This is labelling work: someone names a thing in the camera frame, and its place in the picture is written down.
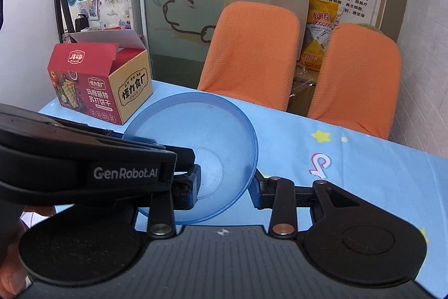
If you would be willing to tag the frosted glass panel with cartoon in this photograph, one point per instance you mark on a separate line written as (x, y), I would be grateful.
(182, 4)

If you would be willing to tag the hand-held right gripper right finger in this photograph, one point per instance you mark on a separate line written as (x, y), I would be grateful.
(258, 192)

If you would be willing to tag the black curved pole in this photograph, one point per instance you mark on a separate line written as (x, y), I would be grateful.
(63, 4)

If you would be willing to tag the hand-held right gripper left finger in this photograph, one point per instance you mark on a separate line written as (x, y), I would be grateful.
(191, 195)

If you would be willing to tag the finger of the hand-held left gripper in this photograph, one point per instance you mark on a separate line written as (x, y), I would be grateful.
(185, 159)

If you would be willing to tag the red cracker box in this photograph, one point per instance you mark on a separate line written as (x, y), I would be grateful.
(91, 88)

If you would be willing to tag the orange chair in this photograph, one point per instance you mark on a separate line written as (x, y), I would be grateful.
(252, 53)
(360, 81)

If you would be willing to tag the blue cartoon printed tablecloth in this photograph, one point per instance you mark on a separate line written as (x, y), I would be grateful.
(350, 162)

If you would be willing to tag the clear plastic bag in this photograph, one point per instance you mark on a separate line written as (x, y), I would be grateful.
(308, 88)

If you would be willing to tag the blue translucent plastic bowl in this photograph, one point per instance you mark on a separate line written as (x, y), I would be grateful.
(217, 131)

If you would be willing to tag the person's left hand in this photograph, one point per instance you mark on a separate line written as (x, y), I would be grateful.
(12, 260)

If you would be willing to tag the yellow snack bag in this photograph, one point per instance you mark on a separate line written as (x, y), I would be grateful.
(320, 25)

